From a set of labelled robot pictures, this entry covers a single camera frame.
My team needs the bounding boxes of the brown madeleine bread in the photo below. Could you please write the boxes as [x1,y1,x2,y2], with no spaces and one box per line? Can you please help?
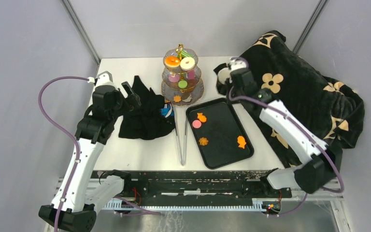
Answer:
[185,81,200,93]

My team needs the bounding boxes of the pink cake slice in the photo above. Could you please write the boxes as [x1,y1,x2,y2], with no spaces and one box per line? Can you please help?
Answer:
[187,70,195,80]

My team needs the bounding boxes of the orange fish cookie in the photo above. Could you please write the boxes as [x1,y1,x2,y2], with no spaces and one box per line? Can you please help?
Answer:
[237,135,247,149]
[197,113,207,123]

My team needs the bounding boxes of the white frosted donut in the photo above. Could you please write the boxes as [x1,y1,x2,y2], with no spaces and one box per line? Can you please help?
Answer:
[180,57,196,71]

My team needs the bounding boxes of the brown round chocolate cookie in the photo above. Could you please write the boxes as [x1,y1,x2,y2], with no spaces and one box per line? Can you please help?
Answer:
[182,95,192,104]

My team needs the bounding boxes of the green round cookie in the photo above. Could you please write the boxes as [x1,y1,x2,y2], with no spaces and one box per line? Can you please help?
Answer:
[178,80,188,89]

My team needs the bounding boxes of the three-tier glass cake stand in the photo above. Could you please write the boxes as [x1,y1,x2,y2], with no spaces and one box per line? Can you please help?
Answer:
[161,43,204,106]

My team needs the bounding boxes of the green cake slice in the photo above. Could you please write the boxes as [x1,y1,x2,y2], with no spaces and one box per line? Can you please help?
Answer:
[177,47,191,59]

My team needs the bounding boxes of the orange leaf cookie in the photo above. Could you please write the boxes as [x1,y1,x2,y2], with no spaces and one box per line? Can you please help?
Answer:
[173,95,182,102]

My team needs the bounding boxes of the metal serving tongs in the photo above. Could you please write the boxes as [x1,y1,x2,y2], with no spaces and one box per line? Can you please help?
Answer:
[173,106,188,166]

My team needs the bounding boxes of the orange frosted donut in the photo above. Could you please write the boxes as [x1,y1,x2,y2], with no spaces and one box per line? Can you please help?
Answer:
[164,56,181,69]

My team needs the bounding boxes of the black mug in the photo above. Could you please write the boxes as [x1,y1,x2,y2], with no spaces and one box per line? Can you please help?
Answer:
[214,63,230,95]

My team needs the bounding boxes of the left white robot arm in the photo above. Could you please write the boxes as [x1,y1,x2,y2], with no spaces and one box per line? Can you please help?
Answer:
[38,71,141,232]

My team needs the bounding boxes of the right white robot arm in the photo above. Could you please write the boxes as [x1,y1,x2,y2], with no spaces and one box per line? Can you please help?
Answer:
[225,57,344,197]

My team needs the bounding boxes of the black cloth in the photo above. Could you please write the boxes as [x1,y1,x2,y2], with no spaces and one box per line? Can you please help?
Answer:
[118,75,175,140]

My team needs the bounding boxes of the black serving tray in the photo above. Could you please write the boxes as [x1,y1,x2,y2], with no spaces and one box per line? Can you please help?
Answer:
[186,98,254,170]

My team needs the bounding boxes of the pink round cookie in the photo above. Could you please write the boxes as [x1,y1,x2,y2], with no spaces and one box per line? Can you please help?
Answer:
[192,119,202,129]

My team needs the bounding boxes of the blue patterned item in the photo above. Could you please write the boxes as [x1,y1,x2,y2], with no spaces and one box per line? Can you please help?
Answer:
[160,102,174,118]

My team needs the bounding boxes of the orange flower cookie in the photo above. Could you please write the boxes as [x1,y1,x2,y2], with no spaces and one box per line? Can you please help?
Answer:
[199,137,209,146]

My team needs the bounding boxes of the black floral blanket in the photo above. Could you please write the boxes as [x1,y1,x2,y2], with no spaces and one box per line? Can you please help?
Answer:
[238,30,365,170]

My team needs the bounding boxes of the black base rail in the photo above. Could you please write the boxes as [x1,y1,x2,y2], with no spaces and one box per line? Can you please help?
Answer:
[91,170,292,207]

